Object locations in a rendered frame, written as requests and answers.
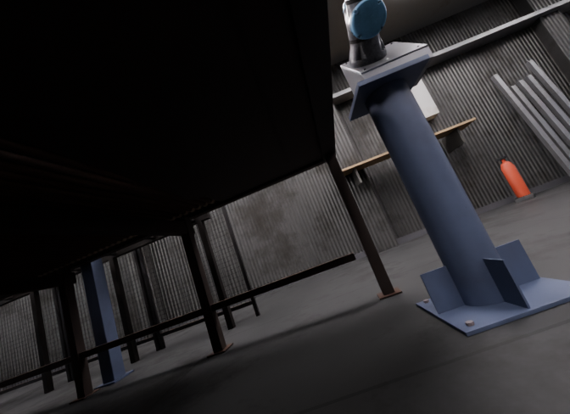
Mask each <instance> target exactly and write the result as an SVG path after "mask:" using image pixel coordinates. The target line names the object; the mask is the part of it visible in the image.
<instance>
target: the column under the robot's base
mask: <svg viewBox="0 0 570 414"><path fill-rule="evenodd" d="M429 59H430V57H429V55H428V54H425V55H423V56H421V57H419V58H417V59H413V60H411V61H409V62H406V63H404V64H401V65H399V66H396V67H394V68H392V69H390V70H386V71H384V72H382V73H380V74H377V75H375V76H372V77H369V78H367V79H365V80H363V81H359V82H357V85H356V89H355V95H354V98H353V102H352V106H351V110H350V113H349V120H350V121H352V120H355V119H358V118H360V117H362V116H364V115H368V114H370V116H371V118H372V120H373V122H374V124H375V126H376V128H377V130H378V132H379V134H380V136H381V138H382V140H383V142H384V144H385V147H386V149H387V150H388V153H389V155H390V157H391V159H392V161H393V162H394V165H395V167H396V169H397V171H398V172H399V174H400V178H401V180H402V182H403V183H404V185H405V188H406V190H407V192H408V194H409V195H410V197H411V200H412V202H413V204H414V205H415V207H416V211H417V213H418V215H419V216H420V218H421V220H422V223H423V225H424V226H425V228H426V230H427V233H428V235H429V237H430V238H431V241H432V243H433V246H434V248H435V249H436V251H437V253H438V255H439V258H440V259H441V261H442V263H443V265H444V266H442V267H440V268H437V269H435V270H432V271H428V272H426V273H423V274H421V275H420V277H421V279H422V281H423V283H424V285H425V288H426V290H427V292H428V294H429V296H430V298H431V299H425V300H423V301H421V302H419V303H416V306H418V307H419V308H421V309H422V310H424V311H426V312H427V313H429V314H430V315H432V316H434V317H436V318H438V319H439V320H440V321H442V322H444V323H446V324H447V325H449V326H451V327H453V328H454V329H455V330H457V331H458V332H460V333H462V334H464V335H466V336H467V337H469V336H472V335H474V334H477V333H481V332H483V331H486V330H489V329H491V328H494V327H498V326H501V325H503V324H506V323H508V322H513V321H515V320H518V319H521V318H523V317H525V316H530V315H533V314H535V313H538V312H541V311H544V310H547V309H550V308H552V307H555V306H558V305H561V304H564V303H567V302H569V301H570V281H564V280H558V279H552V278H545V277H539V274H538V273H537V271H536V270H535V268H534V266H533V264H532V262H531V260H530V259H529V258H528V255H527V253H526V252H525V250H524V248H523V246H522V245H521V243H520V241H519V239H517V240H514V241H511V242H509V243H505V244H502V245H501V246H498V247H495V246H494V245H493V243H492V241H491V239H490V237H489V235H488V233H487V232H486V230H485V228H484V226H483V223H482V222H481V221H480V219H479V217H478V214H477V212H476V210H475V209H474V208H473V206H472V203H471V201H470V199H469V198H468V197H467V194H466V192H465V190H464V188H463V186H462V185H461V183H460V181H459V179H458V177H457V175H456V173H455V172H454V170H453V168H452V166H451V164H450V162H449V161H448V159H447V157H446V155H445V153H444V151H443V149H442V148H441V146H440V144H439V141H438V139H437V138H436V137H435V135H434V133H433V130H432V128H431V127H430V125H429V124H428V121H427V119H426V117H425V115H424V114H423V112H422V110H421V108H420V106H419V104H418V103H417V101H416V99H415V97H414V95H413V93H412V91H411V89H412V88H413V86H414V84H415V83H416V80H417V79H418V77H419V75H420V74H421V73H422V70H423V69H424V67H425V65H426V64H427V62H428V61H429Z"/></svg>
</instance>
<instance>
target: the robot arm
mask: <svg viewBox="0 0 570 414"><path fill-rule="evenodd" d="M344 1H345V2H344V4H343V13H344V18H345V23H346V27H347V32H348V36H349V44H350V52H349V66H350V68H359V67H362V66H366V65H369V64H373V63H375V62H377V61H378V60H380V59H383V58H384V57H385V56H386V55H387V50H386V47H385V46H384V44H383V41H382V39H381V37H380V35H379V32H380V31H381V30H382V28H383V27H384V25H385V22H386V19H387V9H386V6H385V4H384V2H383V0H344Z"/></svg>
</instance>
